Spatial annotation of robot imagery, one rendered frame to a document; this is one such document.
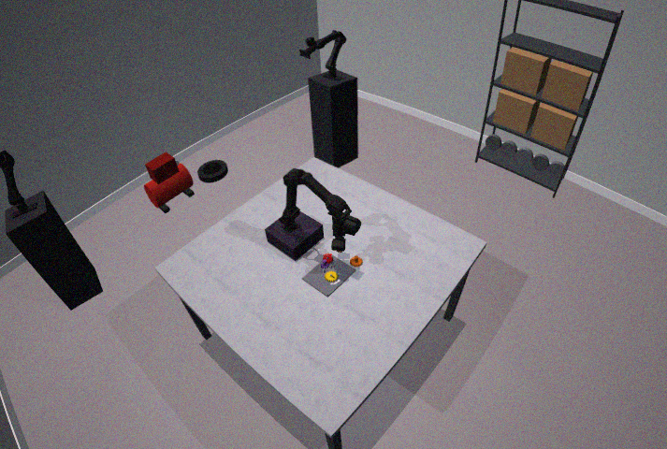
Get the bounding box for orange gear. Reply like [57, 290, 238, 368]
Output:
[350, 255, 363, 267]

